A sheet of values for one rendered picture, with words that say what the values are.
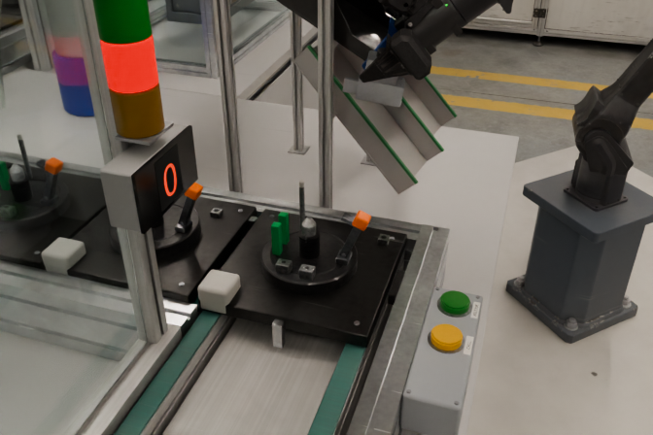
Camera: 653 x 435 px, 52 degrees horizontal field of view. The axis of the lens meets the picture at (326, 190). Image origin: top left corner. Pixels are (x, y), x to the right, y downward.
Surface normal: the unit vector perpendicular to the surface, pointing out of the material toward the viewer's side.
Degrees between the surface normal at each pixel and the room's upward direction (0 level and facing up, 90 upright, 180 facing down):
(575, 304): 90
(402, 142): 45
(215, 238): 0
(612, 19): 90
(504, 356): 0
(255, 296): 0
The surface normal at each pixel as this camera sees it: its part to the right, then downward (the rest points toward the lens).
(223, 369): 0.00, -0.85
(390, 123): 0.62, -0.44
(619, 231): 0.46, 0.46
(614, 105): 0.02, 0.08
